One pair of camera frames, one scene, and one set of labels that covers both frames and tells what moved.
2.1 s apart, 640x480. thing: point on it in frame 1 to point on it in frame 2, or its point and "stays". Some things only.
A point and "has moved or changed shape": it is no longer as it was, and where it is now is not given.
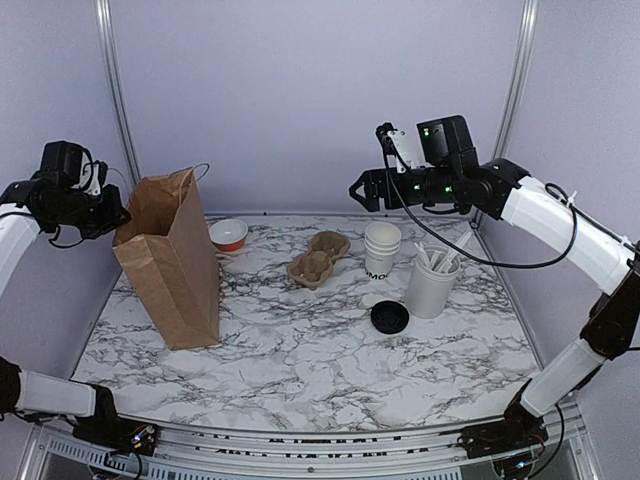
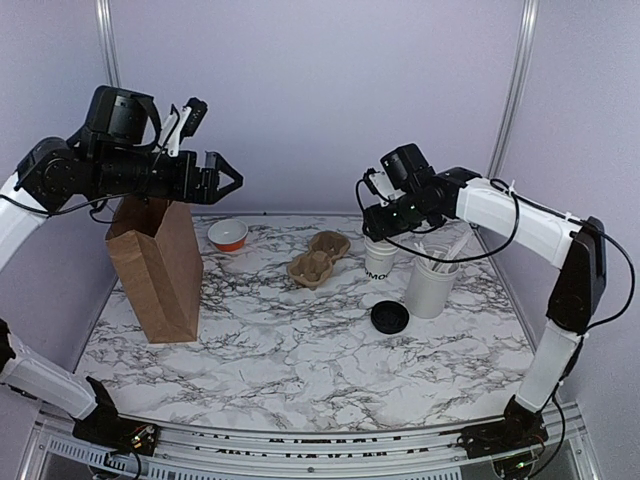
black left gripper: (110, 220) to (184, 188)
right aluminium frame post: (513, 95) stays
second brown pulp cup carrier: (315, 266) stays
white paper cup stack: (381, 244) stays
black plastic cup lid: (389, 317) stays
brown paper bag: (169, 246) has moved or changed shape
